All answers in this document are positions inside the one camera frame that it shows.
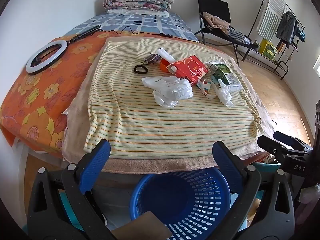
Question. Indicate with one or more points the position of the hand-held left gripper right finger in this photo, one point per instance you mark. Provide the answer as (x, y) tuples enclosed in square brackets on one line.
[(225, 162)]

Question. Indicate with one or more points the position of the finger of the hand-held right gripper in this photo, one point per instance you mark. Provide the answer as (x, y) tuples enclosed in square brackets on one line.
[(285, 137), (268, 142)]

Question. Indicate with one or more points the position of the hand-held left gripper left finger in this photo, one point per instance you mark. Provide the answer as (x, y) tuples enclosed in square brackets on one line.
[(96, 162)]

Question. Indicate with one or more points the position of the blue plastic basket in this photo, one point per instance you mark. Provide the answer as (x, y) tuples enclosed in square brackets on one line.
[(180, 200)]

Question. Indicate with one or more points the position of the white tissue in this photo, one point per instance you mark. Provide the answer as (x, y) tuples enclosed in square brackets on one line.
[(223, 92)]

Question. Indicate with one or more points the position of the green milk carton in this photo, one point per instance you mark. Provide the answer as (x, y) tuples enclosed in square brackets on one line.
[(221, 73)]

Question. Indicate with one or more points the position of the white plastic bag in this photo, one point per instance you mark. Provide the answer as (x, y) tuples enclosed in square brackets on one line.
[(172, 90)]

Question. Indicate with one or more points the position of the red cardboard box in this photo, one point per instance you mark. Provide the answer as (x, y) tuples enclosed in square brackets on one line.
[(190, 67)]

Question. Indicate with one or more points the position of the patterned wrapper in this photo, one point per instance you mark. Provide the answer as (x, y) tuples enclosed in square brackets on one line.
[(152, 58)]

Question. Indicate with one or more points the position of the white paper roll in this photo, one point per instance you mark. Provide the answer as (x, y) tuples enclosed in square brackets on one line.
[(165, 54)]

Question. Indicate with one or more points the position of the pale floral cloth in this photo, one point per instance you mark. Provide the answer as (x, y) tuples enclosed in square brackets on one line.
[(310, 195)]

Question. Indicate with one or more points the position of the beige towel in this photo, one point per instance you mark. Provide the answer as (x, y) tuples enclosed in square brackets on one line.
[(160, 166)]

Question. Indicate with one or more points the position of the black clothes rack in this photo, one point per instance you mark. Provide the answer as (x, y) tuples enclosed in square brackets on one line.
[(280, 68)]

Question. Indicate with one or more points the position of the white wristband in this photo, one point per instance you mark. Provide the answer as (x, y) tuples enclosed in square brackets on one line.
[(205, 93)]

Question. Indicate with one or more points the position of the striped cloth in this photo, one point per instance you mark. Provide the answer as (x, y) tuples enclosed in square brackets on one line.
[(162, 125)]

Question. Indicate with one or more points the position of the window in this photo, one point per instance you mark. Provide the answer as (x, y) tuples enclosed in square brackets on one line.
[(317, 66)]

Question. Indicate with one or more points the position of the brown cardboard piece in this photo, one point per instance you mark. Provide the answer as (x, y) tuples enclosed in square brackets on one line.
[(147, 225)]

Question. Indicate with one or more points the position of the yellow crate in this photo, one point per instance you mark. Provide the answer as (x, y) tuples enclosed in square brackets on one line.
[(267, 48)]

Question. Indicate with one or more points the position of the orange floral bedsheet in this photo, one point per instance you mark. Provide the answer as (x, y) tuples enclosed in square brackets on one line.
[(37, 92)]

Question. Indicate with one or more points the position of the teal garment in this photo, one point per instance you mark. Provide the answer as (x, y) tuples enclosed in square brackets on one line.
[(301, 35)]

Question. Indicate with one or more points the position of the dark jacket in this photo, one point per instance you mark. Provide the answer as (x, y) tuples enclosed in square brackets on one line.
[(286, 28)]

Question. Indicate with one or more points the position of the striped garment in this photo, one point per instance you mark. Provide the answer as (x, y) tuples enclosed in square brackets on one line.
[(237, 36)]

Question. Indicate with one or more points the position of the orange bottle cap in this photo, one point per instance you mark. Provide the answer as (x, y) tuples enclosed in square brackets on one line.
[(163, 65)]

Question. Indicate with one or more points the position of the green striped towel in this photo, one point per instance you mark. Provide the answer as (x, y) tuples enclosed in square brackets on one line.
[(271, 15)]

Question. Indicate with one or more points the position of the beige garment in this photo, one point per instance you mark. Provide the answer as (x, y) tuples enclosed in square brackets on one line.
[(215, 20)]

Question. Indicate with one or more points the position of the blue plaid sheet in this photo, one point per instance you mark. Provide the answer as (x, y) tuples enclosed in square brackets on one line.
[(150, 22)]

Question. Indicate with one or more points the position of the black folding chair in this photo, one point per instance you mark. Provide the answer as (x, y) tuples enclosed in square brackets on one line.
[(212, 2)]

